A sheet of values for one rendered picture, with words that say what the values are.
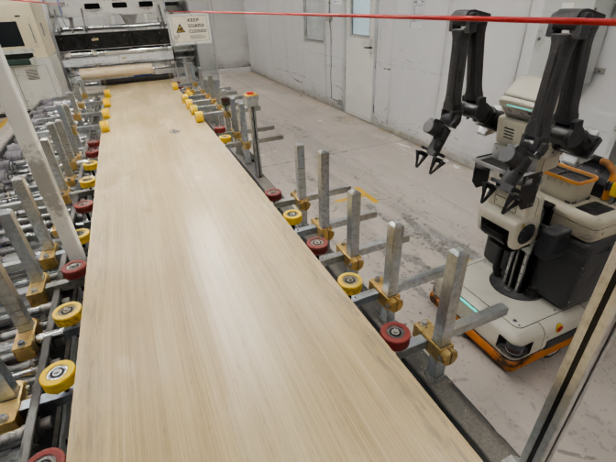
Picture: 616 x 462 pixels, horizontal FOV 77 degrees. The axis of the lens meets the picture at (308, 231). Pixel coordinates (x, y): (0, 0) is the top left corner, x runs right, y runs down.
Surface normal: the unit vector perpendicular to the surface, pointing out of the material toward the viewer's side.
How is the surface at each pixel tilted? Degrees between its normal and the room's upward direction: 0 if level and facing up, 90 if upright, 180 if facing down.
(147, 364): 0
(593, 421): 0
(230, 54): 90
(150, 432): 0
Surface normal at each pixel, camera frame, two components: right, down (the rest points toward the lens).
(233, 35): 0.40, 0.46
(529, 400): -0.04, -0.86
